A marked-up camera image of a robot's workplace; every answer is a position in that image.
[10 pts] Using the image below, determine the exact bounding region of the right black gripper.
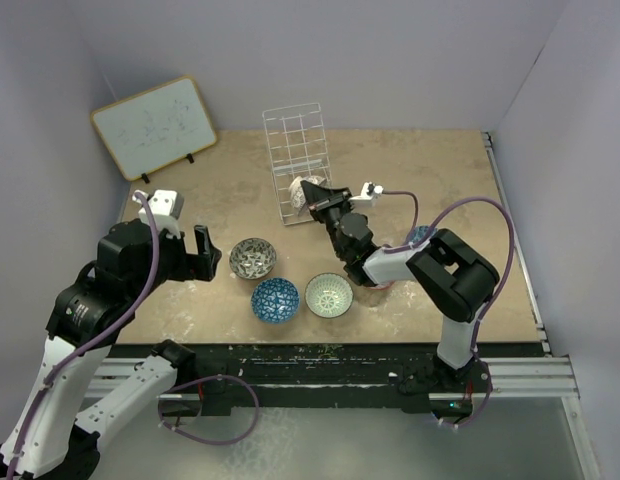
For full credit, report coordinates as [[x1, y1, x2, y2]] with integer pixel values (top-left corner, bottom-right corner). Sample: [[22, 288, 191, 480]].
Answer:
[[303, 181, 356, 259]]

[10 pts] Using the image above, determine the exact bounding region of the green and white bowl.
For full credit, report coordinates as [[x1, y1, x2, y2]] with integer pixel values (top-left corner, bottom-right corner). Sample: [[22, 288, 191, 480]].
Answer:
[[304, 273, 354, 319]]

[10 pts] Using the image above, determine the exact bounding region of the light blue patterned bowl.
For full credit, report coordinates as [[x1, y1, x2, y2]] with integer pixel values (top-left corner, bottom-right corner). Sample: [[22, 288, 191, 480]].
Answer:
[[406, 225, 438, 247]]

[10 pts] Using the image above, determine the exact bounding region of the red patterned bowl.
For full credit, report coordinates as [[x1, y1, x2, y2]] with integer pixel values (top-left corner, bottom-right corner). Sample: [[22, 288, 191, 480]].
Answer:
[[366, 282, 394, 291]]

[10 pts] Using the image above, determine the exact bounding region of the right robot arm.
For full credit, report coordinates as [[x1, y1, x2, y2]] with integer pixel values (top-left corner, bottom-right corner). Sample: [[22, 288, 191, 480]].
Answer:
[[300, 180, 500, 391]]

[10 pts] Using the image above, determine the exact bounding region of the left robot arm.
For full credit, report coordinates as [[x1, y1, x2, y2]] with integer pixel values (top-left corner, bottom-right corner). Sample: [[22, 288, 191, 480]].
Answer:
[[0, 220, 222, 479]]

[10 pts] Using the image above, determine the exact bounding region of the grey patterned bowl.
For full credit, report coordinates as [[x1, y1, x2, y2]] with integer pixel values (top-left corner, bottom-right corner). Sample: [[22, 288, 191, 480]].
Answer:
[[229, 238, 277, 280]]

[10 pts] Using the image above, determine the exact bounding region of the dark blue triangle-pattern bowl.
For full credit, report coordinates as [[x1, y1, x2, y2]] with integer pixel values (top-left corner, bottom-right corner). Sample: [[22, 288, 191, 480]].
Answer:
[[251, 277, 300, 324]]

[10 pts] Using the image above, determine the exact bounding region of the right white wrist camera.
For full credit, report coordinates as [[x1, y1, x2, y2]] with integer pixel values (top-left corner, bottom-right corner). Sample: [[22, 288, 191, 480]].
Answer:
[[349, 182, 384, 208]]

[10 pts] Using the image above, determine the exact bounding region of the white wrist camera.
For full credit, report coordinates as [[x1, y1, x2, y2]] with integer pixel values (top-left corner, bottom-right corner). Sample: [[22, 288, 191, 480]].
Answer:
[[349, 182, 384, 208], [132, 189, 184, 238]]

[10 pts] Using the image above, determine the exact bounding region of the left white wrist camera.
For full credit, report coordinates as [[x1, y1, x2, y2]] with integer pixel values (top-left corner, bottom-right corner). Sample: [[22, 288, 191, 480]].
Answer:
[[132, 189, 184, 238]]

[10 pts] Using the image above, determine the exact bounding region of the white wire dish rack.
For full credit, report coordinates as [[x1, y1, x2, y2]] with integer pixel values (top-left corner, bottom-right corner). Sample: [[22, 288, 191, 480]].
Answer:
[[262, 102, 332, 226]]

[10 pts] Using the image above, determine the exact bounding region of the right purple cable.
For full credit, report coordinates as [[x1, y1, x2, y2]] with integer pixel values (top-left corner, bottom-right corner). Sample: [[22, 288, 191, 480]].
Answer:
[[379, 189, 519, 431]]

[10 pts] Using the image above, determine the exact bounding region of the purple cable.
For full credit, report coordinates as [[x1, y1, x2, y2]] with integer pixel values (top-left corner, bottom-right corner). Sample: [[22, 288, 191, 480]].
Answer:
[[379, 189, 519, 431], [4, 192, 164, 480]]

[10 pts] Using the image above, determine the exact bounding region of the small whiteboard with wooden frame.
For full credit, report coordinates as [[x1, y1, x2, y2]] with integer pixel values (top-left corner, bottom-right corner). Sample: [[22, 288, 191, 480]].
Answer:
[[90, 76, 217, 181]]

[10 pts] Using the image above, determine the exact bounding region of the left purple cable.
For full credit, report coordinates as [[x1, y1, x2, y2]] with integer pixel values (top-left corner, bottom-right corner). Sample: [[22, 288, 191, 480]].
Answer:
[[4, 192, 164, 480]]

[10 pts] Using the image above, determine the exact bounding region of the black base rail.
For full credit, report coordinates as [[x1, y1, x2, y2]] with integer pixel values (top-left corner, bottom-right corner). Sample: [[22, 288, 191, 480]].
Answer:
[[109, 342, 496, 416]]

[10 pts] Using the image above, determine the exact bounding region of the aluminium frame rail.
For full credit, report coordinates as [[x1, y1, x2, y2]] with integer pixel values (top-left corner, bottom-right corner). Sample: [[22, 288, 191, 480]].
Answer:
[[479, 130, 581, 401]]

